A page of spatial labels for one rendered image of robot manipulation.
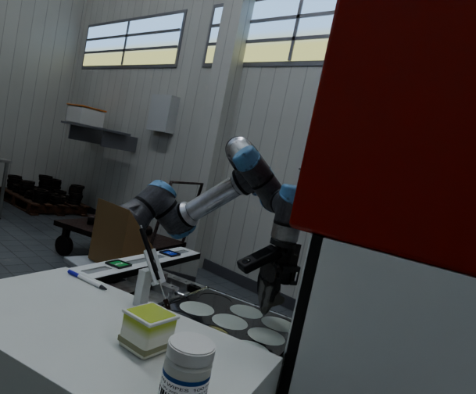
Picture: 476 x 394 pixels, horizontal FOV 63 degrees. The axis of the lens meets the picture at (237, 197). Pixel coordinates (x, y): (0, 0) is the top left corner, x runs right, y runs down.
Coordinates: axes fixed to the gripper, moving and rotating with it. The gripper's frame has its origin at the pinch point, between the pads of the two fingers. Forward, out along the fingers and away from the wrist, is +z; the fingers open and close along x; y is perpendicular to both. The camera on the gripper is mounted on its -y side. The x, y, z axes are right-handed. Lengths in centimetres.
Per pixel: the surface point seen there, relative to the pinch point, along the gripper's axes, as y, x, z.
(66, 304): -51, -1, -2
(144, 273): -35.9, -2.6, -10.2
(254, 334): -4.5, -5.0, 4.4
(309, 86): 178, 240, -128
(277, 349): -2.6, -12.9, 4.3
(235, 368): -24.7, -29.2, -2.2
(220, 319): -10.2, 4.0, 4.4
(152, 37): 79, 507, -191
